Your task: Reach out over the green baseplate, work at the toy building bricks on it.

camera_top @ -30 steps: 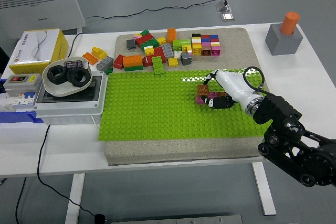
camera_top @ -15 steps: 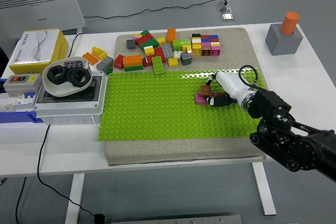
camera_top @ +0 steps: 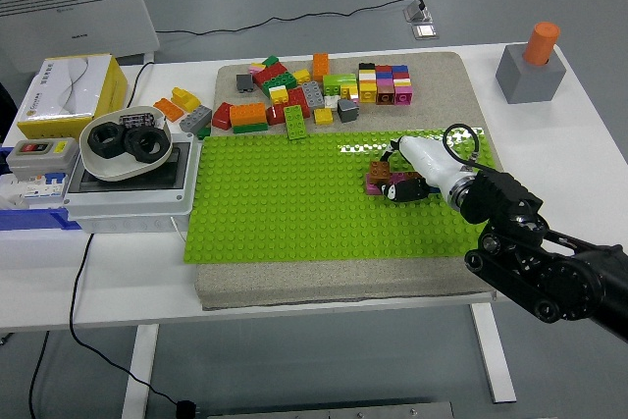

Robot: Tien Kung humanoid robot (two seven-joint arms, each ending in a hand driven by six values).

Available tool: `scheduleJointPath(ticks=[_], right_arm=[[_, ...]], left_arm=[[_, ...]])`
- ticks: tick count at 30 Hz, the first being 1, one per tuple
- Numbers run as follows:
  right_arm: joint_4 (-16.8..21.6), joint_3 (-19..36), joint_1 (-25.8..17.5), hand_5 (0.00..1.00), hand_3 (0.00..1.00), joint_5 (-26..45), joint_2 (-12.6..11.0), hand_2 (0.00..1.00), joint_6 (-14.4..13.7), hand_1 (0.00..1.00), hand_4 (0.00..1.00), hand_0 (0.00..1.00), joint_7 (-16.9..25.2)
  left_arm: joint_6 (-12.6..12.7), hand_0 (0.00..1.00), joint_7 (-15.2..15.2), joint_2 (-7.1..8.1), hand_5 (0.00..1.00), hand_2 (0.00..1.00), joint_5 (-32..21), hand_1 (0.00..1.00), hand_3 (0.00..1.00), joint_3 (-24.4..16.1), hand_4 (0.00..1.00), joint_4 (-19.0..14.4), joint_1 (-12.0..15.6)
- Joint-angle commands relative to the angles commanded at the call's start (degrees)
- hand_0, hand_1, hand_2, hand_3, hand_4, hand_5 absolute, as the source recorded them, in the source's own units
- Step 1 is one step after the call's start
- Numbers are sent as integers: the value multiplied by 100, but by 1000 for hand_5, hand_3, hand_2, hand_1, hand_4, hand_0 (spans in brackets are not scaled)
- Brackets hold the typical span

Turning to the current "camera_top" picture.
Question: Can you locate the black cable with plug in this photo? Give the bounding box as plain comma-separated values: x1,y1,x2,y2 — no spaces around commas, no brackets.
68,232,198,418

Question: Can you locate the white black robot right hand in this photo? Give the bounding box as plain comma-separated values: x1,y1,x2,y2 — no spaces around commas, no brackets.
380,135,468,204

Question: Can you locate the tall orange brick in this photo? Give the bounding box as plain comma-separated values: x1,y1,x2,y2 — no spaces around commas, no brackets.
312,52,331,82

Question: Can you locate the orange cylinder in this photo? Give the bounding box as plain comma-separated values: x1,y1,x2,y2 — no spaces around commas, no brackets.
522,21,561,67

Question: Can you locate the dark grey sloped brick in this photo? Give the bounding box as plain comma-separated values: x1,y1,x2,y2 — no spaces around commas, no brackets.
337,98,362,124

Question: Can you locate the yellow stepped brick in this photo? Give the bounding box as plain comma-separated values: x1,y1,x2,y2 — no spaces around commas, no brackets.
171,86,202,113

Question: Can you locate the large black nut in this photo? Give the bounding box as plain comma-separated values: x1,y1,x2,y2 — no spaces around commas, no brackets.
123,128,168,164
87,123,128,161

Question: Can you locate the white bowl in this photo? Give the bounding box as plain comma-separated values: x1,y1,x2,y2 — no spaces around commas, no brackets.
79,104,174,183

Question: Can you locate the black floor power cable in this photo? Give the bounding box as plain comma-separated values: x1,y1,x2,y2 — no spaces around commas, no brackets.
156,0,426,38

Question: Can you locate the grey-brown foam mat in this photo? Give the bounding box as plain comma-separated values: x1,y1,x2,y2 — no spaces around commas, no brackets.
194,50,504,312

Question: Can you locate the grey long brick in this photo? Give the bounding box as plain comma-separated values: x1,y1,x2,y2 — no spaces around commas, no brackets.
179,105,214,134
301,80,326,109

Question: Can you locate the white table leg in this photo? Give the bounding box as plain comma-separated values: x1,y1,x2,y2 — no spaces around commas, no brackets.
470,303,518,404
121,324,161,419

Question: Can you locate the grey block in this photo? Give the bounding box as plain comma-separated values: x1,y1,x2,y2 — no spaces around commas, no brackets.
495,43,568,105

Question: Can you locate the pink white yellow brick stack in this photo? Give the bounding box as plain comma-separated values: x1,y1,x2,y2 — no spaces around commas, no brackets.
393,78,415,107

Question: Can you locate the lime green long plate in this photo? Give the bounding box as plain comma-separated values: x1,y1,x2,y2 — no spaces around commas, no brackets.
283,103,309,141

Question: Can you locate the white panel heater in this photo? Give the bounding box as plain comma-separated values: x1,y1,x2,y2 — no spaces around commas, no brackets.
0,0,162,75

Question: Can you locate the grey push-button switch box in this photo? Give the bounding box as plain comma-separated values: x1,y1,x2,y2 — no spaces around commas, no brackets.
6,137,82,181

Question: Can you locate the large lime green brick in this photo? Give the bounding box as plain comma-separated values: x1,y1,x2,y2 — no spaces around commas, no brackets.
322,73,358,97

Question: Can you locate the yellow tissue box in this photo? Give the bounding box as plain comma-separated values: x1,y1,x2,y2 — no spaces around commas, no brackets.
18,53,130,140

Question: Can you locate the red long brick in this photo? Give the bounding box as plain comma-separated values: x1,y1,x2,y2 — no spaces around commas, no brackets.
267,102,313,127

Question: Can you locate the small black purple part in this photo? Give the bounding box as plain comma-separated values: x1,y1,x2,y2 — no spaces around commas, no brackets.
119,112,157,131

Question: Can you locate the thin black cable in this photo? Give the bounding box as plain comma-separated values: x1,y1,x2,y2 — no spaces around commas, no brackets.
27,330,51,419

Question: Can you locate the green studded baseplate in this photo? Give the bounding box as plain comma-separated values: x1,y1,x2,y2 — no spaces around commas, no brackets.
183,125,497,264

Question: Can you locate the open metal floor socket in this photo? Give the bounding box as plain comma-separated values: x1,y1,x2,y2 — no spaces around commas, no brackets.
403,0,433,24

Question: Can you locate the large red brick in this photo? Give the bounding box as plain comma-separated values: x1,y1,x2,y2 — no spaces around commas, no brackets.
253,62,288,87

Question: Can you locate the grey electrical enclosure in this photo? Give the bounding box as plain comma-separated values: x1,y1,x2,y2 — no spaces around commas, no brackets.
63,131,203,235

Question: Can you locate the orange long brick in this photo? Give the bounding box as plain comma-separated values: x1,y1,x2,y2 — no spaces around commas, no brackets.
229,102,268,128

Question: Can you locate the blue plastic bin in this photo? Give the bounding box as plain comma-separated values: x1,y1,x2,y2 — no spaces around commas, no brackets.
0,146,83,233

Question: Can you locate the dark green long brick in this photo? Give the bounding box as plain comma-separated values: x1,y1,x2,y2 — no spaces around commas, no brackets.
262,73,298,97

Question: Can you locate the red sloped brick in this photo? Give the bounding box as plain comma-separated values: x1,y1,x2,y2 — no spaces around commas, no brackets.
211,101,235,131

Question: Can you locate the orange plate brick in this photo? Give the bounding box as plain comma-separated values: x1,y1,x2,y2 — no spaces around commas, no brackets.
153,97,185,124

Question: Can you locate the white blue circuit breaker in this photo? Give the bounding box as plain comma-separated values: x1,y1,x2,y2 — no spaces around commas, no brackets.
0,171,68,208

